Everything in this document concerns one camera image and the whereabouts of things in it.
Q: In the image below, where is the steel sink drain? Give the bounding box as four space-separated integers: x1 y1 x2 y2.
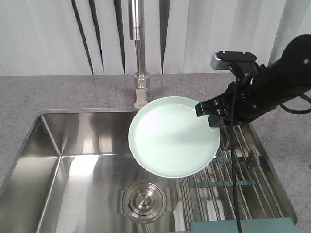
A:
117 180 176 224

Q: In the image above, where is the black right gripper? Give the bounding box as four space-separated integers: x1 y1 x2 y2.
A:
194 62 260 128

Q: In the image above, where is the steel gooseneck faucet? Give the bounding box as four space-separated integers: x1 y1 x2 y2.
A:
128 0 150 109

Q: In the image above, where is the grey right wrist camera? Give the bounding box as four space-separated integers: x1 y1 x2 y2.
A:
210 51 257 73

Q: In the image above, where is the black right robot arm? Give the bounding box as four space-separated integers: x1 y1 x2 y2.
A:
195 34 311 127

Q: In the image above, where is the light green round plate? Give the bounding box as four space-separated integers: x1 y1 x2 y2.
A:
128 96 220 178

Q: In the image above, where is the stainless steel sink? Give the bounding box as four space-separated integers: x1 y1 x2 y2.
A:
0 108 298 233

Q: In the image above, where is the teal sink drying rack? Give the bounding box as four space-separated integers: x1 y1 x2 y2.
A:
179 124 297 230

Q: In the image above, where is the white pleated curtain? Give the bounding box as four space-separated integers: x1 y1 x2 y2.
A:
0 0 311 76

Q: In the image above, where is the black right camera cable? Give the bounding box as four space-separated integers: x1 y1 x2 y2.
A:
228 65 243 233

